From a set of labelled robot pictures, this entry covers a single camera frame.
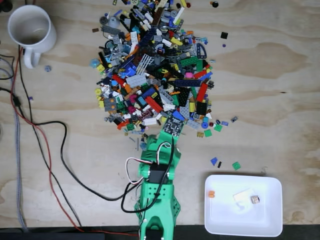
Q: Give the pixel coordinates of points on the light blue round Lego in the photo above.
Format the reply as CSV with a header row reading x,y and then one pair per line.
x,y
143,145

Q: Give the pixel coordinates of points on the white Lego brick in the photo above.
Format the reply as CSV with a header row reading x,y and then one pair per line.
x,y
149,121

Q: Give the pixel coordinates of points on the orange red Lego arch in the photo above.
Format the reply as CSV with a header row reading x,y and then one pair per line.
x,y
122,124

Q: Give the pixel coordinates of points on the short red Lego plate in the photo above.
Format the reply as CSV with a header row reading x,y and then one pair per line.
x,y
153,103

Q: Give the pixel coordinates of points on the olive yellow Lego piece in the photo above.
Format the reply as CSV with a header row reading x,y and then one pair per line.
x,y
199,135

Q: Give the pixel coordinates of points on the pale blue Lego plate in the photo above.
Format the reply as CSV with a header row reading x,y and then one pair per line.
x,y
193,124

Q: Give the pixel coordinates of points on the grey studded Lego plate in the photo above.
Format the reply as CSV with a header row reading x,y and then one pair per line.
x,y
185,112

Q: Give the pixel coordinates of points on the green square Lego plate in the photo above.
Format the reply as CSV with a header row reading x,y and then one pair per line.
x,y
218,128
208,133
236,165

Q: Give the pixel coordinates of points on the blue wedge Lego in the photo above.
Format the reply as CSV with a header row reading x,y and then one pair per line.
x,y
213,161

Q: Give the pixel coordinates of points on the black wedge Lego plate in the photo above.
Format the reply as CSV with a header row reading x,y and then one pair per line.
x,y
185,96

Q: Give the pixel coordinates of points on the light grey Lego plate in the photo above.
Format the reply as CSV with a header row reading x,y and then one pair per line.
x,y
136,80

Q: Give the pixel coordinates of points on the orange Lego piece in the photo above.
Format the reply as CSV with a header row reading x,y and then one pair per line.
x,y
212,194

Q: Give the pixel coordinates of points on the long dark blue Lego plate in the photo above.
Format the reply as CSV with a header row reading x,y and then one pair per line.
x,y
187,83

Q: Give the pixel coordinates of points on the small blue Lego tile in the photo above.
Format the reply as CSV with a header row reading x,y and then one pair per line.
x,y
224,123

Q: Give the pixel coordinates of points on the long red Lego plate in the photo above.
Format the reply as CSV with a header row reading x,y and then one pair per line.
x,y
202,92

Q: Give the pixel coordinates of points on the yellow round Lego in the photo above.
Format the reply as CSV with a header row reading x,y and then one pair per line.
x,y
98,91

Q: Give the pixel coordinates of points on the pink Lego piece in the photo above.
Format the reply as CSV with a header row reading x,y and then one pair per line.
x,y
189,75

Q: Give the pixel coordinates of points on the white Lego fence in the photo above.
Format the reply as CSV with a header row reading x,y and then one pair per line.
x,y
145,63

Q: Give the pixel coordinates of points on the small grey black Lego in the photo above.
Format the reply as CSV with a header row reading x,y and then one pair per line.
x,y
234,119

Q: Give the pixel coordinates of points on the large green Lego plate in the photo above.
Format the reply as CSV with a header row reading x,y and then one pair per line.
x,y
190,61

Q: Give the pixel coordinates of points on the white flat Lego piece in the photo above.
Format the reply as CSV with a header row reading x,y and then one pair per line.
x,y
241,197

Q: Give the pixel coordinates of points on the translucent light blue Lego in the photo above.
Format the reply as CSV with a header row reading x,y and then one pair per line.
x,y
94,63

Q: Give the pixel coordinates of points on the blue technic triangle Lego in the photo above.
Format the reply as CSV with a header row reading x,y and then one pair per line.
x,y
201,52

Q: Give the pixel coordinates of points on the yellow Lego plate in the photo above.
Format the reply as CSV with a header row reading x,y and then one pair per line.
x,y
176,41

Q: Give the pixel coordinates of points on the tan grey Lego piece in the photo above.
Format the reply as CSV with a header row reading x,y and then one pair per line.
x,y
255,199

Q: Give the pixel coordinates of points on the black teal Lego wheel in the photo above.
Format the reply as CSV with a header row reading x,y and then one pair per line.
x,y
109,45

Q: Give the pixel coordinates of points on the white plastic bin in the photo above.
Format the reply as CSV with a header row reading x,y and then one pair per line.
x,y
245,220

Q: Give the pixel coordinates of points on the dark grey Lego plate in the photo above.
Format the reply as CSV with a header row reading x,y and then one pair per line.
x,y
111,30

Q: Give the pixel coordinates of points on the brown Lego plate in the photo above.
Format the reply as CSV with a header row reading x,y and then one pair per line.
x,y
157,17

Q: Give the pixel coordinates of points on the small brown Lego tile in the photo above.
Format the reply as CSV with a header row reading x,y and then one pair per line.
x,y
95,30

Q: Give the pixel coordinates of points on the grey Lego cone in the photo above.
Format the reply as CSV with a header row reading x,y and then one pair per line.
x,y
113,22

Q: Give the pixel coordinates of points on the blue grey round Lego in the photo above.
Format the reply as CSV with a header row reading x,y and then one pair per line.
x,y
48,68

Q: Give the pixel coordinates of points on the black square Lego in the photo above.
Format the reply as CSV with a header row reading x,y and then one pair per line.
x,y
224,35

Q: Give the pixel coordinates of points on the long white Lego plate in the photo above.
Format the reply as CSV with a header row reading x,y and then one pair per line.
x,y
178,15

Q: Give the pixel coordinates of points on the grey Lego gear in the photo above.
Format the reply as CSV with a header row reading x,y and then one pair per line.
x,y
103,20

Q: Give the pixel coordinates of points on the black round Lego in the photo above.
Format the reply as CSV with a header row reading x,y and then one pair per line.
x,y
214,3

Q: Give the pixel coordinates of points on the grey plate orange studs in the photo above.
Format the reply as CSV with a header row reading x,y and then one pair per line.
x,y
110,103

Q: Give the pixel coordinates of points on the black flat device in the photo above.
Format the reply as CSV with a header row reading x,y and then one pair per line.
x,y
50,236

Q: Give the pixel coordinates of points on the white ceramic mug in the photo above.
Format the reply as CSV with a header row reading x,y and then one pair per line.
x,y
31,22

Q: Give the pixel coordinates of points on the black red object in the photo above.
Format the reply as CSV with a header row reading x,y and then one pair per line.
x,y
5,4

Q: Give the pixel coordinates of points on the camera circuit board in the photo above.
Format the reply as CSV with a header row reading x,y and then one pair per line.
x,y
173,126

